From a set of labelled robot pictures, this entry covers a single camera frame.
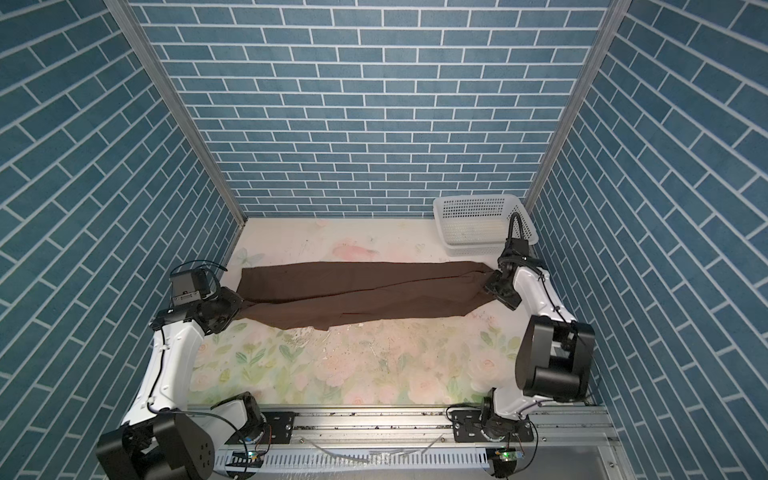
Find white plastic laundry basket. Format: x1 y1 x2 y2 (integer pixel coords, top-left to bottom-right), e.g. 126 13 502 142
433 194 538 257

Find brown trousers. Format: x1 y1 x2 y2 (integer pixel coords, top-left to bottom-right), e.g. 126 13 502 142
237 261 494 330

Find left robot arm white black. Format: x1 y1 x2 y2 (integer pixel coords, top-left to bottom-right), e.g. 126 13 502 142
95 260 267 479

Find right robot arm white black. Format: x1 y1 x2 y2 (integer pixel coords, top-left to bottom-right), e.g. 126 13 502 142
480 235 595 440

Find white perforated vent strip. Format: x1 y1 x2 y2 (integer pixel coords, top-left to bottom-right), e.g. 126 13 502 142
214 448 489 475

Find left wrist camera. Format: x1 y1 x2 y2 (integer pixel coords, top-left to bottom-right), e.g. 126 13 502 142
170 267 210 307

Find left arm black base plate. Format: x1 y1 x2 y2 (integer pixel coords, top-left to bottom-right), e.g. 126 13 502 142
250 411 297 448

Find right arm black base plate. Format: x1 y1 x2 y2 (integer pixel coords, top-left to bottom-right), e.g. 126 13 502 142
446 408 535 443

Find aluminium mounting rail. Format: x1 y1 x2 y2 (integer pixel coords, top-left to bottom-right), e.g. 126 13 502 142
179 405 625 457

